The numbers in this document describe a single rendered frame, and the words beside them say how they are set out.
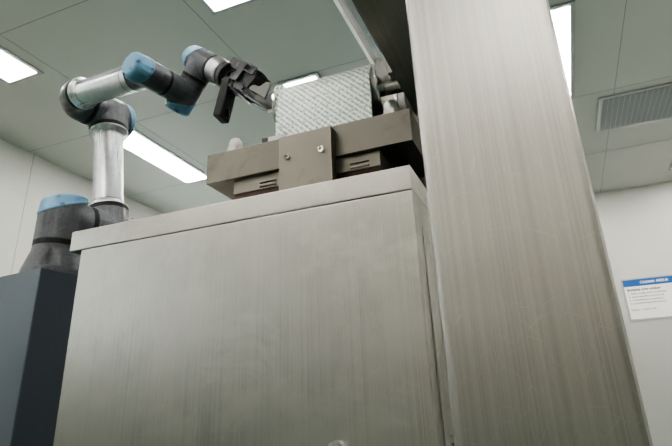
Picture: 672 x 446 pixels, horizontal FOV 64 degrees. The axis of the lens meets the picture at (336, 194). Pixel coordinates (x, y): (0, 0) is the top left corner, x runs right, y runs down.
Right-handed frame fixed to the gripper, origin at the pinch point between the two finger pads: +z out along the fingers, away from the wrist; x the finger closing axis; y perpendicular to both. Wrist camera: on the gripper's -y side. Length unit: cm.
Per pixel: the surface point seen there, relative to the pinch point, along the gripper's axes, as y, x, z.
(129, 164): -69, 249, -322
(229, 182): -20.1, -24.0, 23.1
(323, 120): 2.7, -5.6, 19.4
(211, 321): -39, -31, 42
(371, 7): 15, -38, 38
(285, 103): 2.0, -5.7, 7.6
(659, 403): 29, 551, 152
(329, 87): 10.1, -5.6, 15.5
